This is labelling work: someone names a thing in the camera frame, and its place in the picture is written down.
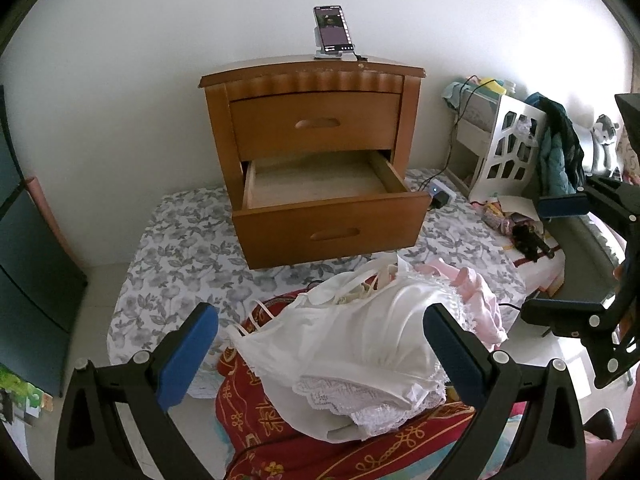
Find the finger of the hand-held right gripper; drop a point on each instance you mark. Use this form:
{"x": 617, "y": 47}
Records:
{"x": 560, "y": 312}
{"x": 565, "y": 206}

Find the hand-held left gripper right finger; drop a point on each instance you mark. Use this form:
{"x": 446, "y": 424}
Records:
{"x": 455, "y": 360}

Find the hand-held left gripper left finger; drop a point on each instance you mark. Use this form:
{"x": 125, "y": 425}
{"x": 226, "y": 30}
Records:
{"x": 187, "y": 355}

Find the pink garment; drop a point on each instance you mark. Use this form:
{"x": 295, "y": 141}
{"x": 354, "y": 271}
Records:
{"x": 480, "y": 305}

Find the white lace garment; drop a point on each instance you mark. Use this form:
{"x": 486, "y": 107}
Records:
{"x": 390, "y": 400}

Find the white cloth garment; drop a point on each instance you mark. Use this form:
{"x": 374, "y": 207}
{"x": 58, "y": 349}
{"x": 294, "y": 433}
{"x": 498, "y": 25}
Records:
{"x": 280, "y": 360}

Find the wooden nightstand drawer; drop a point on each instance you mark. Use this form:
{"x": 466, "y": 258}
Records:
{"x": 360, "y": 125}
{"x": 280, "y": 240}

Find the person's right forearm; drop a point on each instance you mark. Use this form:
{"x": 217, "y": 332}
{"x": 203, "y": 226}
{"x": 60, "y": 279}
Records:
{"x": 600, "y": 455}

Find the grey white cat plush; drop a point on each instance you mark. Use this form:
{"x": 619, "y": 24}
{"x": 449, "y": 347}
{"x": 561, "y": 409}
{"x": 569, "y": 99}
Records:
{"x": 606, "y": 135}

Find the white mat red trim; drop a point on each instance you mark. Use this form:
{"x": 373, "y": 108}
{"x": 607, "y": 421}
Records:
{"x": 545, "y": 272}

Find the patterned curtain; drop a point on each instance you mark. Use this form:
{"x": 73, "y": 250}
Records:
{"x": 625, "y": 165}

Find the cream paper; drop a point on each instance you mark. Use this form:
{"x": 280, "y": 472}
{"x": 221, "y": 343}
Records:
{"x": 515, "y": 203}

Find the teal jacket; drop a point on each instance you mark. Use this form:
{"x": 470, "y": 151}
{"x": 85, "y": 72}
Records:
{"x": 557, "y": 155}

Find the black object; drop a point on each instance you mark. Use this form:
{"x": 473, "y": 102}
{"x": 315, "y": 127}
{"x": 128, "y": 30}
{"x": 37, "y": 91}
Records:
{"x": 530, "y": 245}

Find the grey upholstered chair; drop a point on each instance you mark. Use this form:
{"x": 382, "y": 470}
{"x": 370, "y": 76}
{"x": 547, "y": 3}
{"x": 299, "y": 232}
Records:
{"x": 580, "y": 260}

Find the pink patterned pouch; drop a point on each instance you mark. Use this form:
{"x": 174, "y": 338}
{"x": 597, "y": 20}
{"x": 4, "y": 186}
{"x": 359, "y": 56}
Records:
{"x": 495, "y": 220}

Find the grey floral bed sheet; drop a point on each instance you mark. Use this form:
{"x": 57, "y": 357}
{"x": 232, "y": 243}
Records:
{"x": 190, "y": 250}

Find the white cut-out shelf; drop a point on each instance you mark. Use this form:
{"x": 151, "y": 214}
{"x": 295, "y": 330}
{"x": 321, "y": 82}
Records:
{"x": 520, "y": 106}

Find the dark object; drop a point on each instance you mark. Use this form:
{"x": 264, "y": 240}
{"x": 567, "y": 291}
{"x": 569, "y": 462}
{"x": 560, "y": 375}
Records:
{"x": 600, "y": 417}

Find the white power strip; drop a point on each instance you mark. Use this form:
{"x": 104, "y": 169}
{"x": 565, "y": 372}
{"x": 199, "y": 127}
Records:
{"x": 447, "y": 187}

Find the red floral blanket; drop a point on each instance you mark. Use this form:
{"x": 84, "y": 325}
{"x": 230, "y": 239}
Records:
{"x": 280, "y": 435}

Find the white bottle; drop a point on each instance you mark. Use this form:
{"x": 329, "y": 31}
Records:
{"x": 510, "y": 86}

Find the black charger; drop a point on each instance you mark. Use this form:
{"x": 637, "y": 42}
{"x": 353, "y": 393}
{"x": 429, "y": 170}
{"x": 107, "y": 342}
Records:
{"x": 439, "y": 201}

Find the pale patterned storage box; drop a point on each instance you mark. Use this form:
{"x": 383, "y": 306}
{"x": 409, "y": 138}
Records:
{"x": 477, "y": 112}

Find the yellow object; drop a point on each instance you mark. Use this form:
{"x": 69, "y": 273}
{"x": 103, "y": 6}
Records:
{"x": 487, "y": 82}

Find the green cloth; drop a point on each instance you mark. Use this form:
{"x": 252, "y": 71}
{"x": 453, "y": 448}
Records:
{"x": 452, "y": 92}

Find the green printed box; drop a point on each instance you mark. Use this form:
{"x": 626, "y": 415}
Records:
{"x": 25, "y": 395}

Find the dark blue folded table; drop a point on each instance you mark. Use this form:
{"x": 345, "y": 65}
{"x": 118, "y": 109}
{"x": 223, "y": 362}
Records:
{"x": 30, "y": 270}

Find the pink rolled mat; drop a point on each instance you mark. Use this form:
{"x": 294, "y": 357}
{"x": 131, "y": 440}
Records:
{"x": 50, "y": 220}

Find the wooden nightstand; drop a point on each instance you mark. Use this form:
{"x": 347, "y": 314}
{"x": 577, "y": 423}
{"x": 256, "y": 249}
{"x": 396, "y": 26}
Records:
{"x": 225, "y": 135}

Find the grey phone stand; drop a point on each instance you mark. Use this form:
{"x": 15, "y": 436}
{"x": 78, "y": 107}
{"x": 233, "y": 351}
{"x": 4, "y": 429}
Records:
{"x": 330, "y": 54}

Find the smartphone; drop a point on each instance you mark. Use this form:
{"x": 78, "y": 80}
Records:
{"x": 332, "y": 27}

